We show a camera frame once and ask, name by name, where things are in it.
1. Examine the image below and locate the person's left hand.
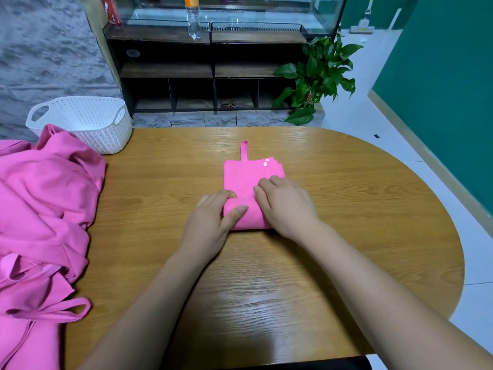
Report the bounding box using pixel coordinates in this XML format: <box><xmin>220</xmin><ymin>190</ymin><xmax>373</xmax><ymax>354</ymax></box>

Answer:
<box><xmin>179</xmin><ymin>189</ymin><xmax>250</xmax><ymax>263</ymax></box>

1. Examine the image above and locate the person's right hand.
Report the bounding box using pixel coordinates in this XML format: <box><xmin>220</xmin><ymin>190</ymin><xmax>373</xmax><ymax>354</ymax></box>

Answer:
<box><xmin>253</xmin><ymin>175</ymin><xmax>323</xmax><ymax>242</ymax></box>

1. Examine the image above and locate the pink towel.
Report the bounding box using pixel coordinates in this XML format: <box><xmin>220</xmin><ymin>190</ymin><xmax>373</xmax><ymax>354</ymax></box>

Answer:
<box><xmin>222</xmin><ymin>140</ymin><xmax>288</xmax><ymax>230</ymax></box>

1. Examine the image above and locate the white woven plastic basket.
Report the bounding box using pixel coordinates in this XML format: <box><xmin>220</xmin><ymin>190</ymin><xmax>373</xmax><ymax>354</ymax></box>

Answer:
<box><xmin>25</xmin><ymin>96</ymin><xmax>134</xmax><ymax>156</ymax></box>

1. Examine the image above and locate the pile of pink cloths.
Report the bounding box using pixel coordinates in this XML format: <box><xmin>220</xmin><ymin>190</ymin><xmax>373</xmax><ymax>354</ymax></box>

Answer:
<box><xmin>0</xmin><ymin>124</ymin><xmax>107</xmax><ymax>370</ymax></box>

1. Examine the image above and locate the person's right forearm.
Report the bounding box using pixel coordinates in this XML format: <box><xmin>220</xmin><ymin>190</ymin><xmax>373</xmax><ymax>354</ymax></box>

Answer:
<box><xmin>296</xmin><ymin>219</ymin><xmax>493</xmax><ymax>370</ymax></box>

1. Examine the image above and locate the person's left forearm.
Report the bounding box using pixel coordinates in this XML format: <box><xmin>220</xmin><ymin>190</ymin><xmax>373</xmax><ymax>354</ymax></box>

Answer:
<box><xmin>77</xmin><ymin>249</ymin><xmax>220</xmax><ymax>370</ymax></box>

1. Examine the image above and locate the green potted plant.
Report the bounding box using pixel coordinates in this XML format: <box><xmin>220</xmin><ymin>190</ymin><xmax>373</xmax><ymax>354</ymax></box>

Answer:
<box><xmin>272</xmin><ymin>34</ymin><xmax>365</xmax><ymax>126</ymax></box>

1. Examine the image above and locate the dark wooden shelf cabinet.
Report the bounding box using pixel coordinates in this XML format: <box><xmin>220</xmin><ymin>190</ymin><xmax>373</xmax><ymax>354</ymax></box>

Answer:
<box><xmin>102</xmin><ymin>23</ymin><xmax>320</xmax><ymax>115</ymax></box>

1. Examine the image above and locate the white mop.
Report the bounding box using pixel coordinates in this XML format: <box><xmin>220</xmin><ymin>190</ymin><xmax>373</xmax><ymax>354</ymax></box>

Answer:
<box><xmin>349</xmin><ymin>0</ymin><xmax>376</xmax><ymax>35</ymax></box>

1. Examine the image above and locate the glass display case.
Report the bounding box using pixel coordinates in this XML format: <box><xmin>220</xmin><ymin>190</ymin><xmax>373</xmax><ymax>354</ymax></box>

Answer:
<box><xmin>104</xmin><ymin>0</ymin><xmax>348</xmax><ymax>35</ymax></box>

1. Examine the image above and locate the clear bottle with orange label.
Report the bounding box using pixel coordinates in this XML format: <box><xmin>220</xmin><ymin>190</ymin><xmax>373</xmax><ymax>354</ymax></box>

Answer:
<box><xmin>184</xmin><ymin>0</ymin><xmax>203</xmax><ymax>42</ymax></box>

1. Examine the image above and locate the red label cola bottle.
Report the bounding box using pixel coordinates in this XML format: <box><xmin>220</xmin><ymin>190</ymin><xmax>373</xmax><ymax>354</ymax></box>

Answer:
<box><xmin>102</xmin><ymin>0</ymin><xmax>123</xmax><ymax>28</ymax></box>

